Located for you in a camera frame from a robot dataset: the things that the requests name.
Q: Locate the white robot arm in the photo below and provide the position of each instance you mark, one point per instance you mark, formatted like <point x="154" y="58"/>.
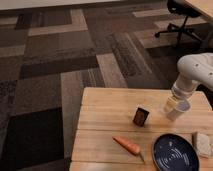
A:
<point x="194" y="69"/>

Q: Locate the orange carrot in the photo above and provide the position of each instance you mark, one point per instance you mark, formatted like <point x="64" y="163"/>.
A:
<point x="130" y="146"/>

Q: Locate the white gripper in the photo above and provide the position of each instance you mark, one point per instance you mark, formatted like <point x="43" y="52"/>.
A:
<point x="183" y="88"/>

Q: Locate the small dark brown block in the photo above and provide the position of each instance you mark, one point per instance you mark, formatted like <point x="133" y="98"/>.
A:
<point x="140" y="117"/>

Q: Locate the dark blue ceramic bowl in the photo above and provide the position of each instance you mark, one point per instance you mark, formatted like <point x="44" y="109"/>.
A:
<point x="171" y="152"/>

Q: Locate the light wooden desk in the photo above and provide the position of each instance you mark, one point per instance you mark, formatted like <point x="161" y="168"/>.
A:
<point x="205" y="7"/>

